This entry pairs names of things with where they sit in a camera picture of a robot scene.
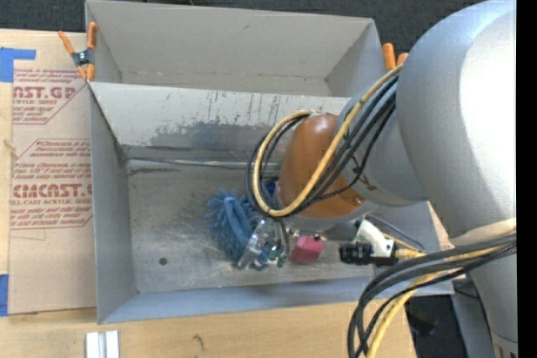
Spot blue noodle mop cloth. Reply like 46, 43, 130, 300
204, 187, 270, 272

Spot red block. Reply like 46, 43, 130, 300
288, 234, 326, 265

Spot black cylinder on white bracket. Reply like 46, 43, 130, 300
338, 219, 398, 267

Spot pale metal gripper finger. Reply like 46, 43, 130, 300
237, 219, 274, 270

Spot grey metal bin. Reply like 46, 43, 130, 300
83, 0, 453, 325

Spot brown cardboard board red print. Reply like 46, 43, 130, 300
0, 28, 99, 316

